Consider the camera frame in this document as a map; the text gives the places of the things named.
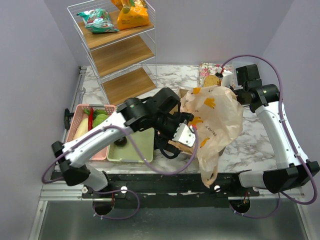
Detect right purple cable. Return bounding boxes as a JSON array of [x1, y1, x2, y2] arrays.
[[219, 54, 318, 219]]

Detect dark brown round vegetable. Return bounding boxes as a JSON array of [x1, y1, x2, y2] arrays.
[[114, 137, 128, 147]]

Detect beige canvas tote bag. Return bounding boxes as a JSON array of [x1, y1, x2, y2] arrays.
[[154, 88, 226, 159]]

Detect brown bread slices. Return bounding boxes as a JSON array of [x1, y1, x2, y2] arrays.
[[203, 75, 221, 87]]

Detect orange plastic grocery bag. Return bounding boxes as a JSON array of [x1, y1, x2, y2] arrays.
[[180, 85, 244, 188]]

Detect black metal base rail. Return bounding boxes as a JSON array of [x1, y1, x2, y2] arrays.
[[51, 173, 273, 213]]

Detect green vegetable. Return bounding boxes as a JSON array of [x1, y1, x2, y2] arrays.
[[83, 108, 109, 128]]

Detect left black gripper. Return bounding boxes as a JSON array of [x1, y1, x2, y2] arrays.
[[151, 111, 194, 153]]

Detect pink plastic basket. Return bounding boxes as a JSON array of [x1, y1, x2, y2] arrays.
[[64, 104, 116, 161]]

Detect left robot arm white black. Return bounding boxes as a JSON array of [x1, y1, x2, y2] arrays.
[[51, 87, 199, 198]]

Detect white wire wooden shelf rack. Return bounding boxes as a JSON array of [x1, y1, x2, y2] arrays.
[[67, 0, 157, 105]]

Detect red chili pepper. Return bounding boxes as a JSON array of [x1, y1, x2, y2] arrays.
[[88, 107, 94, 131]]

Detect teal snack package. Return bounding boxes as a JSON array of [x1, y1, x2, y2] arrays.
[[76, 8, 120, 34]]

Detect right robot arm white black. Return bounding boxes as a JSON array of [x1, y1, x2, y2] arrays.
[[230, 64, 320, 196]]

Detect green plastic basket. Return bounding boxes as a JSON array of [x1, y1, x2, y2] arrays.
[[107, 128, 155, 163]]

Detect yellow snack package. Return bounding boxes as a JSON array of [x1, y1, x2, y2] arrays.
[[117, 5, 150, 30]]

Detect black clamp handle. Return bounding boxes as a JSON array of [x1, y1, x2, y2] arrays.
[[63, 108, 75, 130]]

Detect white daikon radish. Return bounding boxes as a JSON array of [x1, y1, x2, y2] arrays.
[[73, 117, 89, 140]]

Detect floral pattern tray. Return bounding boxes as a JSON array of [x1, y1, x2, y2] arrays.
[[198, 62, 221, 87]]

